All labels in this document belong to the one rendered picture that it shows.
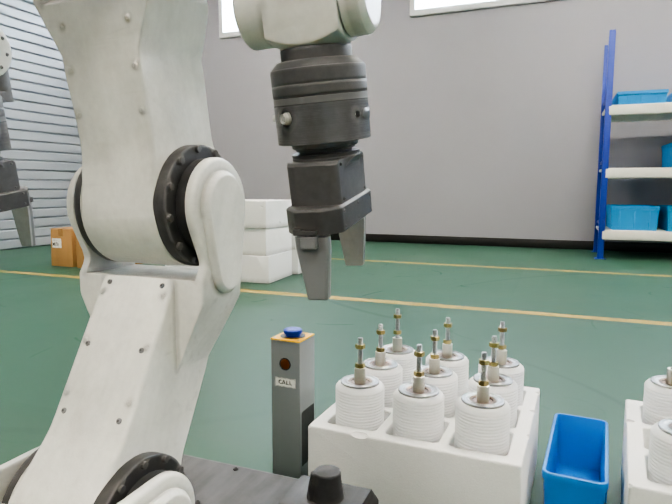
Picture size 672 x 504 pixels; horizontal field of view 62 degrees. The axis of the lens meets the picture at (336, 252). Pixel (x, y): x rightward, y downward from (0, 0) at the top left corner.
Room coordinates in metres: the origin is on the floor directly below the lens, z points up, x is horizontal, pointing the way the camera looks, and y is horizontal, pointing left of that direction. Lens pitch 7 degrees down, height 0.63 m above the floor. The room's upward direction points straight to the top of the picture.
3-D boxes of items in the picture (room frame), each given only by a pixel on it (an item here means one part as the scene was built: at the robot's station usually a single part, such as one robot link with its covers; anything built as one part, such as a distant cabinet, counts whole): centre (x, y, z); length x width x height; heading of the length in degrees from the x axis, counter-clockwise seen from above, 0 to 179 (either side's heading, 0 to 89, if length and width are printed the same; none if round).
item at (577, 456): (1.06, -0.48, 0.06); 0.30 x 0.11 x 0.12; 154
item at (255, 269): (3.84, 0.56, 0.09); 0.39 x 0.39 x 0.18; 72
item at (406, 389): (1.01, -0.15, 0.25); 0.08 x 0.08 x 0.01
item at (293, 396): (1.16, 0.09, 0.16); 0.07 x 0.07 x 0.31; 66
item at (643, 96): (5.01, -2.65, 1.38); 0.50 x 0.38 x 0.11; 159
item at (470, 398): (0.96, -0.26, 0.25); 0.08 x 0.08 x 0.01
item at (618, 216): (5.03, -2.66, 0.36); 0.50 x 0.38 x 0.21; 159
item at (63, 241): (4.53, 2.12, 0.15); 0.30 x 0.24 x 0.30; 157
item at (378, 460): (1.11, -0.20, 0.09); 0.39 x 0.39 x 0.18; 66
